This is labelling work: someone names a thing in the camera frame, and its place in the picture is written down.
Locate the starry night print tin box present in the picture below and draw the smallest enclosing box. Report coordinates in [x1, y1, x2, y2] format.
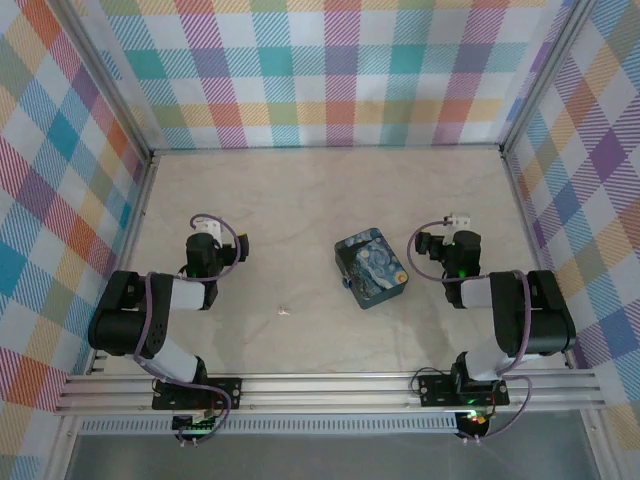
[333, 227, 410, 311]

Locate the plaid cloth backdrop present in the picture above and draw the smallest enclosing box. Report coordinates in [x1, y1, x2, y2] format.
[64, 0, 587, 151]
[0, 0, 152, 480]
[501, 0, 640, 480]

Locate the grey metal sheet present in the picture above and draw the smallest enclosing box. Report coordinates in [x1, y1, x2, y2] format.
[63, 428, 602, 480]

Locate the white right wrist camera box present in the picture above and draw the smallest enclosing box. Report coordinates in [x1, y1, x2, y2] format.
[443, 211, 473, 232]

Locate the aluminium table edge rail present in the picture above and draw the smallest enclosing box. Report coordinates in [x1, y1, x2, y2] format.
[148, 142, 507, 158]
[83, 152, 160, 377]
[498, 149, 577, 372]

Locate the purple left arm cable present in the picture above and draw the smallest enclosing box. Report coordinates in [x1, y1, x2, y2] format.
[133, 213, 241, 444]

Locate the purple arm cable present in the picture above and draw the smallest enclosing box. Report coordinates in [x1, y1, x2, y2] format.
[406, 223, 534, 444]
[133, 213, 241, 444]

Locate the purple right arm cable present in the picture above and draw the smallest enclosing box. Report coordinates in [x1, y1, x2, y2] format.
[406, 223, 534, 444]

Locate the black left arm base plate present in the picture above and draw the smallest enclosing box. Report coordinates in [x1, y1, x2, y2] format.
[151, 377, 244, 412]

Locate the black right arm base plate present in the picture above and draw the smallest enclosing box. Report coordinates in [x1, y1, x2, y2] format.
[416, 372, 512, 409]

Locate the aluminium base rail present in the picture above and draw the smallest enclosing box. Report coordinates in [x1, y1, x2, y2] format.
[53, 368, 607, 416]

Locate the slotted grey cable duct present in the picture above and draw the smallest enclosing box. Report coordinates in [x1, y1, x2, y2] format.
[79, 413, 461, 435]

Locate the aluminium corner post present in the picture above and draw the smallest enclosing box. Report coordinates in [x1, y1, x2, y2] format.
[496, 0, 599, 159]
[49, 0, 157, 159]

